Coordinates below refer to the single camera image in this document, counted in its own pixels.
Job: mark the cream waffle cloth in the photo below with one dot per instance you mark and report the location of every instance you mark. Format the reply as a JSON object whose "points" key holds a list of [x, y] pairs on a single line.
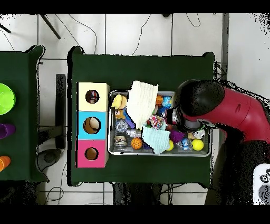
{"points": [[141, 103]]}

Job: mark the black upright panel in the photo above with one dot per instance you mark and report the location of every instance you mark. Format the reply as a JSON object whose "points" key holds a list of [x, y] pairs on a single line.
{"points": [[60, 105]]}

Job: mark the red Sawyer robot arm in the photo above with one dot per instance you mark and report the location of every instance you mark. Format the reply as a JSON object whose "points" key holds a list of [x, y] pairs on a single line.
{"points": [[232, 107]]}

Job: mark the orange cup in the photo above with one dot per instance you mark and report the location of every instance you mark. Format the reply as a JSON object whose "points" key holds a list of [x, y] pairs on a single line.
{"points": [[4, 163]]}

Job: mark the purple knobby ball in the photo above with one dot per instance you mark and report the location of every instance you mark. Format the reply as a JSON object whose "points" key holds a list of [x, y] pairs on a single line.
{"points": [[176, 136]]}

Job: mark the lime green bowl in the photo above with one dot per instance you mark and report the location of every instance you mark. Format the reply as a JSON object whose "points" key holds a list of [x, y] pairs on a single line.
{"points": [[6, 99]]}

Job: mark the orange basketball toy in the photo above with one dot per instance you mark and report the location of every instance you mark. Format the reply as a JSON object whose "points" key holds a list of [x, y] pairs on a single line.
{"points": [[136, 143]]}

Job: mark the white baseball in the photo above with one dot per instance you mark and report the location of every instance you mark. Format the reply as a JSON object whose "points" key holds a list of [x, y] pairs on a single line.
{"points": [[200, 134]]}

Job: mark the yellow ball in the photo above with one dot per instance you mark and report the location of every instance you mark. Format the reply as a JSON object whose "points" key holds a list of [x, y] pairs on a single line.
{"points": [[170, 145], [198, 144]]}

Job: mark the globe print ball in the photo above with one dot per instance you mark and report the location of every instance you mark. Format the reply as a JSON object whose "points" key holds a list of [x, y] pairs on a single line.
{"points": [[167, 101]]}

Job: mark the person's foot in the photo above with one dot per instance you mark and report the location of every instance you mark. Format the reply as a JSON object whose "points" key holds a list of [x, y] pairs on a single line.
{"points": [[166, 15]]}

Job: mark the black tripod leg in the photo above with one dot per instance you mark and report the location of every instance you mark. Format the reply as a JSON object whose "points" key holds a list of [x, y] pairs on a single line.
{"points": [[50, 26], [5, 29]]}

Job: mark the yellow plush duck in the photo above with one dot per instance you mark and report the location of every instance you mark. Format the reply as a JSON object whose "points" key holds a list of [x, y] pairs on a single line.
{"points": [[118, 101]]}

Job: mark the purple cup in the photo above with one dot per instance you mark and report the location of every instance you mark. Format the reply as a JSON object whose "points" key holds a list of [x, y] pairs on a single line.
{"points": [[6, 131]]}

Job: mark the shallow mesh bin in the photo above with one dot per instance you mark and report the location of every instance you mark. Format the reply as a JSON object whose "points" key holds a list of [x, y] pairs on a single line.
{"points": [[126, 152]]}

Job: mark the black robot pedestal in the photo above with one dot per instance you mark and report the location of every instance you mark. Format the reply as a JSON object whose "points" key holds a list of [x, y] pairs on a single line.
{"points": [[137, 194]]}

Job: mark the dark green side table cloth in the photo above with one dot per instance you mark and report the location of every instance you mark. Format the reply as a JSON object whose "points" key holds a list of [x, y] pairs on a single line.
{"points": [[19, 63]]}

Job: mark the grey rounded stand base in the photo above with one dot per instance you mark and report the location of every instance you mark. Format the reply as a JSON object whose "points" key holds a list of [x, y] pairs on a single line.
{"points": [[49, 157]]}

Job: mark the mint waffle cloth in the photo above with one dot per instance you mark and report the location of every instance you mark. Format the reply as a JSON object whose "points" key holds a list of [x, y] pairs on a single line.
{"points": [[156, 139]]}

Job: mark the wooden box with three holes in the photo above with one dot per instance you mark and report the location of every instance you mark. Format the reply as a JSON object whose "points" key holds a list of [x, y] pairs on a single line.
{"points": [[84, 148]]}

